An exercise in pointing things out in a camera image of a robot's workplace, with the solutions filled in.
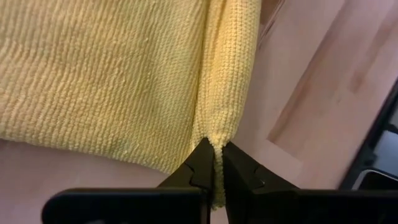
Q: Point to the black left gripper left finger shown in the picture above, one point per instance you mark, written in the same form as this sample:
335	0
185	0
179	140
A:
199	168

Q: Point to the yellow microfiber towel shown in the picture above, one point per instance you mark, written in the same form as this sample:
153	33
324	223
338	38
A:
93	77

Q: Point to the black aluminium table frame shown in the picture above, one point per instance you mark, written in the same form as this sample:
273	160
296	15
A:
370	149

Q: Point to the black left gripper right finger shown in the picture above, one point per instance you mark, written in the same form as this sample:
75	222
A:
242	174

